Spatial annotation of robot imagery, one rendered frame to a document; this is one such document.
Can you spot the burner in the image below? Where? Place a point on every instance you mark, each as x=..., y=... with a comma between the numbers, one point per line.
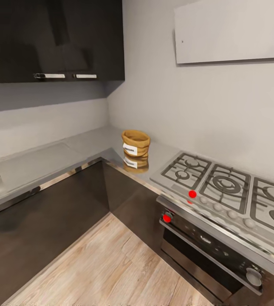
x=244, y=199

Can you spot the oven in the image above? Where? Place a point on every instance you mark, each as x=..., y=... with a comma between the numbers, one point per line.
x=222, y=269

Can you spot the drop in sink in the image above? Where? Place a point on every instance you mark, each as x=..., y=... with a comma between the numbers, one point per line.
x=24, y=170

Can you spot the popcorn bag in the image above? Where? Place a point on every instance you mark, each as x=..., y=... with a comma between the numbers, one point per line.
x=135, y=143

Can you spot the cabinet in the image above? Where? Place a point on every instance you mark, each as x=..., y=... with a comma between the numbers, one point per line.
x=61, y=41

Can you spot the range hood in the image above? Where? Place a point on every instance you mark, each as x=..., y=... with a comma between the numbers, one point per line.
x=221, y=30

